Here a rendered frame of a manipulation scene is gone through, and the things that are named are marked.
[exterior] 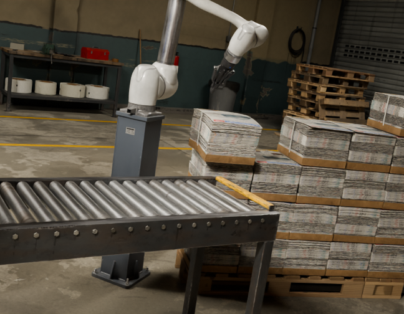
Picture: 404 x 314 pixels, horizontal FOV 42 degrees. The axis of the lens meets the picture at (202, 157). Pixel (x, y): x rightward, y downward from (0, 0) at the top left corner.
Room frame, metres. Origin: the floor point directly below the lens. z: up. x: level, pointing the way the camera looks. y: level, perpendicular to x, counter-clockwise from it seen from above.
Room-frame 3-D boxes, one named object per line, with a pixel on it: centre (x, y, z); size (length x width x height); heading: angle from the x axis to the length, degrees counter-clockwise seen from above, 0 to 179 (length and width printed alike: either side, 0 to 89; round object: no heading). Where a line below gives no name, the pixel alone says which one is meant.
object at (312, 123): (3.20, -0.67, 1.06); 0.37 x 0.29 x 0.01; 16
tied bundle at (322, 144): (3.22, -0.66, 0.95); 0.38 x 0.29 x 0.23; 16
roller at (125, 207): (2.02, 0.30, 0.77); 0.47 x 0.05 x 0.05; 32
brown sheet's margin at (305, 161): (3.22, -0.66, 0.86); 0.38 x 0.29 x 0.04; 16
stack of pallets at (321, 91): (9.80, -2.12, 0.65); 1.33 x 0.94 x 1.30; 126
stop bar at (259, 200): (2.33, -0.21, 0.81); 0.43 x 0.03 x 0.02; 32
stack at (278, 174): (3.18, -0.54, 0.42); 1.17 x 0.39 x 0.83; 105
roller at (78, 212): (1.92, 0.47, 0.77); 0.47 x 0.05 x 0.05; 32
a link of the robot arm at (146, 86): (2.99, 0.38, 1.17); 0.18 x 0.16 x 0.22; 158
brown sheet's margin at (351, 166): (3.30, -0.95, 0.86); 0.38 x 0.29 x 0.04; 17
